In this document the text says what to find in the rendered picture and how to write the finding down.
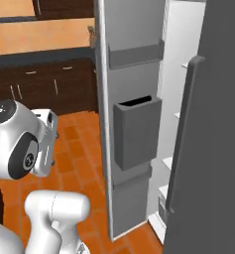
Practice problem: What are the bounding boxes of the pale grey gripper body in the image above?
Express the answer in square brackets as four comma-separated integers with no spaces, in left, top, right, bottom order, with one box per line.
[32,124,59,179]

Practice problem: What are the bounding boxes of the grey open freezer door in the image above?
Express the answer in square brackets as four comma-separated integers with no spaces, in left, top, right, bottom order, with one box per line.
[93,0,167,243]

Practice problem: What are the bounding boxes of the dark brown base cupboards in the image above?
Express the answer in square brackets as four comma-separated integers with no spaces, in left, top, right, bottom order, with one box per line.
[0,57,99,117]

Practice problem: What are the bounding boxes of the low grey door shelf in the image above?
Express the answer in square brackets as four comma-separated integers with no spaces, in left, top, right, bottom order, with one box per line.
[111,164,154,191]

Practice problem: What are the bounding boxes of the deep grey door bin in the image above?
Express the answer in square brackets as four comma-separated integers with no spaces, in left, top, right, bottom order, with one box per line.
[112,94,163,172]

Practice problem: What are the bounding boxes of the small grey worktop item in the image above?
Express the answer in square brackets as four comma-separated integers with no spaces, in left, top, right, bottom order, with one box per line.
[86,25,97,48]

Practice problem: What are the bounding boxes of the wide grey door shelf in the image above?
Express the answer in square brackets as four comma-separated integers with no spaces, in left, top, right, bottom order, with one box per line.
[107,39,166,71]

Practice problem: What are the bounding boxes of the dark grey fridge door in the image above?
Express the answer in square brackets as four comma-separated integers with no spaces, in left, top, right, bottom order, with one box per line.
[162,0,235,254]

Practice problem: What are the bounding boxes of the grey fridge door handle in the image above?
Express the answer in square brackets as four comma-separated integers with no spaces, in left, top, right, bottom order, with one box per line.
[165,55,206,214]

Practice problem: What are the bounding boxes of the dark brown wall cupboards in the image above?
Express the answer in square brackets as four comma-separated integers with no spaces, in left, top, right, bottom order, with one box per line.
[32,0,95,22]

